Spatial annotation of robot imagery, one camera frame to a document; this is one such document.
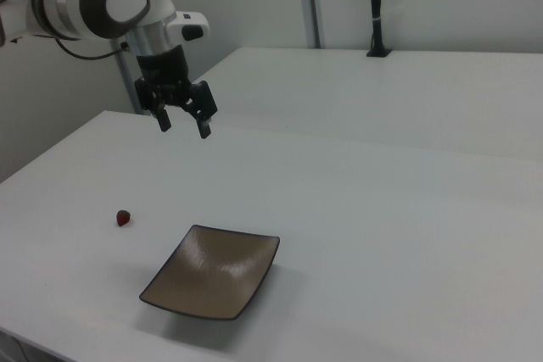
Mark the square brown ceramic plate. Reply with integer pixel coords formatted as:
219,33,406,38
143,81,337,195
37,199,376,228
138,224,281,321

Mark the black pole with base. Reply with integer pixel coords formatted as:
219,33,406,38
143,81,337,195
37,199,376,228
366,0,394,58

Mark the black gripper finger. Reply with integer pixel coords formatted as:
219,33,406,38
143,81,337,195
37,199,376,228
134,77,172,133
182,80,220,140

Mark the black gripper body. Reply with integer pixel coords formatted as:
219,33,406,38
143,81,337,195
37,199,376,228
136,44,200,109

